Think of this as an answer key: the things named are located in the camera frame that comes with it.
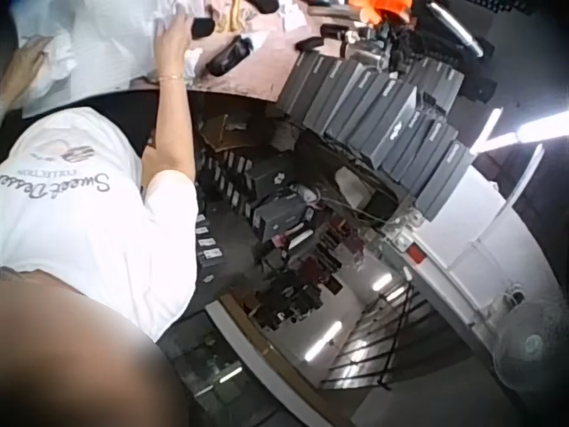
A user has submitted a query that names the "white plastic bag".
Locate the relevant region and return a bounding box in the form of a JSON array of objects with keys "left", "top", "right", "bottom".
[{"left": 12, "top": 0, "right": 199, "bottom": 117}]

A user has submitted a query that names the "person's left hand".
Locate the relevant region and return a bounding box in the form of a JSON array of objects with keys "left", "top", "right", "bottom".
[{"left": 1, "top": 37, "right": 52, "bottom": 90}]

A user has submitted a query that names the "white standing fan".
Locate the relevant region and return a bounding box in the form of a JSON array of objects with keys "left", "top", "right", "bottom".
[{"left": 491, "top": 279, "right": 569, "bottom": 395}]

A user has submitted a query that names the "heap of dark boxes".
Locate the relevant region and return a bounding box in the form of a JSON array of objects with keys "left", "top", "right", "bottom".
[{"left": 375, "top": 20, "right": 497, "bottom": 115}]

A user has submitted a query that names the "silver metal tube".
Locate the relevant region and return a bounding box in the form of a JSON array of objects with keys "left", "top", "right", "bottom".
[{"left": 424, "top": 1, "right": 486, "bottom": 58}]

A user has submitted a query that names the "white partition with red label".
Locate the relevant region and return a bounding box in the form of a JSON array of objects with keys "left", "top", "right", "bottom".
[{"left": 397, "top": 162, "right": 569, "bottom": 357}]

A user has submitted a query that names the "orange object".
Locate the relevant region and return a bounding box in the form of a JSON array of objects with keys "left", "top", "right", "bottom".
[{"left": 358, "top": 0, "right": 413, "bottom": 28}]

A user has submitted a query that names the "small black box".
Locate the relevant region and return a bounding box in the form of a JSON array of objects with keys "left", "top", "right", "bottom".
[{"left": 189, "top": 16, "right": 216, "bottom": 40}]

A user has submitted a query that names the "person's right hand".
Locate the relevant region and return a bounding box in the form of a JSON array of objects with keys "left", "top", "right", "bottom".
[{"left": 153, "top": 9, "right": 197, "bottom": 80}]

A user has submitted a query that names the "row of grey boxes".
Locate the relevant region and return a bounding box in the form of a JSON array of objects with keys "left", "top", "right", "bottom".
[{"left": 274, "top": 51, "right": 473, "bottom": 223}]

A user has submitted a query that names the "shelf of black boxes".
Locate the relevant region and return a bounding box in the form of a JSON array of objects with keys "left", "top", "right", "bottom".
[{"left": 193, "top": 104, "right": 404, "bottom": 333}]

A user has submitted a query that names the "black oblong case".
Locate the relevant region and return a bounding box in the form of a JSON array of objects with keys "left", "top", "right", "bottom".
[{"left": 206, "top": 36, "right": 255, "bottom": 78}]

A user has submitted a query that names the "black metal railing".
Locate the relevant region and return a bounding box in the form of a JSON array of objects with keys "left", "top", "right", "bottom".
[{"left": 317, "top": 282, "right": 442, "bottom": 391}]

